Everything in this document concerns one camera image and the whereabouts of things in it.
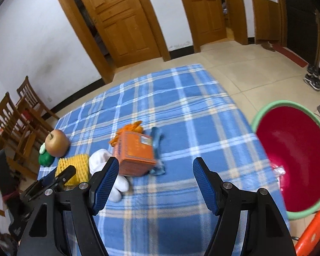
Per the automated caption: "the wooden door frame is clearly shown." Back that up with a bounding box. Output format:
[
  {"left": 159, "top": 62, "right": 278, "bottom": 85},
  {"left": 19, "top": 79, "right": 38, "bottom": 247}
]
[
  {"left": 175, "top": 0, "right": 248, "bottom": 54},
  {"left": 48, "top": 0, "right": 172, "bottom": 84}
]

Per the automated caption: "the wooden wall panel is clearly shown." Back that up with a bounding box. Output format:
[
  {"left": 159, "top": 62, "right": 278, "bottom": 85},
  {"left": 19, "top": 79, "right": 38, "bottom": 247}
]
[{"left": 251, "top": 0, "right": 282, "bottom": 44}]

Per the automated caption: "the wooden chair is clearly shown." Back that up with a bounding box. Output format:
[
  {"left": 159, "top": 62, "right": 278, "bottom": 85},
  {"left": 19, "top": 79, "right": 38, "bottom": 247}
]
[
  {"left": 16, "top": 75, "right": 60, "bottom": 128},
  {"left": 0, "top": 92, "right": 42, "bottom": 182}
]

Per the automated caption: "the brown entrance door frame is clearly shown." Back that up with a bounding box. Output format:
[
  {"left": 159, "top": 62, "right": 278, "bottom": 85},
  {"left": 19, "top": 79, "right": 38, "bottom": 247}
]
[{"left": 272, "top": 0, "right": 320, "bottom": 71}]

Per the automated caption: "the small yellow foam net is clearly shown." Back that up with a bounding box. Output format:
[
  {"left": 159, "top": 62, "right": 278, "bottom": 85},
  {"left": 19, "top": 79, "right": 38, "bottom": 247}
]
[{"left": 55, "top": 154, "right": 90, "bottom": 186}]

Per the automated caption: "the blue plastic item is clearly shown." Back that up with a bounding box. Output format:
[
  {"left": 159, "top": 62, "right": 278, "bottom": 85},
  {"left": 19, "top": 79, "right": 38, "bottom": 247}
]
[{"left": 149, "top": 127, "right": 166, "bottom": 176}]

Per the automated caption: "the red doormat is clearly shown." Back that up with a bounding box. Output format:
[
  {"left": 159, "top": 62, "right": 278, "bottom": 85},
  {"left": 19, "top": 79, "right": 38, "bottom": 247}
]
[{"left": 272, "top": 44, "right": 308, "bottom": 68}]

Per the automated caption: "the white foam net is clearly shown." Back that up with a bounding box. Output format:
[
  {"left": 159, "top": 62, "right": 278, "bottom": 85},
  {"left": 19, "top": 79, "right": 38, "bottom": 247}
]
[{"left": 89, "top": 148, "right": 130, "bottom": 202}]

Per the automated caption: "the brown pear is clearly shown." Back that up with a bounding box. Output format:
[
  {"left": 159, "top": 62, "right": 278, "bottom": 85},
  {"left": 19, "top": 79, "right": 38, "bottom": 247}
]
[{"left": 45, "top": 129, "right": 70, "bottom": 157}]

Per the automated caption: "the green white toy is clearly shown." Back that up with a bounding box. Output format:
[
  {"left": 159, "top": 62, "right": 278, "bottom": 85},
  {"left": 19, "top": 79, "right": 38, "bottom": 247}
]
[{"left": 38, "top": 143, "right": 55, "bottom": 166}]

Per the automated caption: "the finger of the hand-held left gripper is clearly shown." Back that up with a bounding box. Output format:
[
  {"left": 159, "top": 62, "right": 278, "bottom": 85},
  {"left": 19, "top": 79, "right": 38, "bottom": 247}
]
[
  {"left": 55, "top": 165, "right": 77, "bottom": 186},
  {"left": 38, "top": 169, "right": 58, "bottom": 186}
]

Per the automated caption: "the orange cardboard box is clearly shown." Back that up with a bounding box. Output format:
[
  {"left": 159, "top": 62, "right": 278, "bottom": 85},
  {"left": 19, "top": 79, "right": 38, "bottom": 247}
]
[{"left": 112, "top": 131, "right": 157, "bottom": 177}]

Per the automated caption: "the wooden panel door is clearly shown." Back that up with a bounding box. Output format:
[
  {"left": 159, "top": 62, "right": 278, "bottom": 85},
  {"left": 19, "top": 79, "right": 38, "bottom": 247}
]
[
  {"left": 183, "top": 0, "right": 227, "bottom": 47},
  {"left": 75, "top": 0, "right": 160, "bottom": 68}
]

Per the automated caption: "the black entrance door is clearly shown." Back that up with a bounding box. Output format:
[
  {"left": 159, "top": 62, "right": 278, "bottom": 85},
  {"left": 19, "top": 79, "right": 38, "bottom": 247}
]
[{"left": 280, "top": 0, "right": 320, "bottom": 64}]

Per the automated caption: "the red basin with green rim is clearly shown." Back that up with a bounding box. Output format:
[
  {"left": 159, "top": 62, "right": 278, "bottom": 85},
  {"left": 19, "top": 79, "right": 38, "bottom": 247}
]
[{"left": 251, "top": 100, "right": 320, "bottom": 221}]

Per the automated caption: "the black bag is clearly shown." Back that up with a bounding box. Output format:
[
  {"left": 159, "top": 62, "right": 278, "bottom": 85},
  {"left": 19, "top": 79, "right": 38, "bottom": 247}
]
[{"left": 0, "top": 149, "right": 20, "bottom": 219}]

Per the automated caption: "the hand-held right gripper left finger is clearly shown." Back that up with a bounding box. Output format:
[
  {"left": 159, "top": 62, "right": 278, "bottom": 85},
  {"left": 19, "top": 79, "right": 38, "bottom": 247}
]
[{"left": 16, "top": 156, "right": 120, "bottom": 256}]

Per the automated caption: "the clear plastic wrapper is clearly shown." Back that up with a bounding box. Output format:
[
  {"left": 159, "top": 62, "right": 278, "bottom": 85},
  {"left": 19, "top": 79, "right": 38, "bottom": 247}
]
[{"left": 272, "top": 165, "right": 287, "bottom": 178}]

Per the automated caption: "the orange plastic stool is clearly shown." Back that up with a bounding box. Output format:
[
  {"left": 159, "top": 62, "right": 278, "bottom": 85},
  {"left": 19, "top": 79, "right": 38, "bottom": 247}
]
[{"left": 293, "top": 208, "right": 320, "bottom": 256}]

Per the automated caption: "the blue plaid tablecloth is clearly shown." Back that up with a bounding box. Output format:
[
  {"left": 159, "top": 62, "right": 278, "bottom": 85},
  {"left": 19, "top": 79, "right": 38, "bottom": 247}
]
[{"left": 37, "top": 63, "right": 291, "bottom": 256}]

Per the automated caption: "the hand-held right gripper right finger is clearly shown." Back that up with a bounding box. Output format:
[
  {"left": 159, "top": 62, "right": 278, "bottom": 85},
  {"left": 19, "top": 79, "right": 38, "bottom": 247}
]
[{"left": 193, "top": 157, "right": 296, "bottom": 256}]

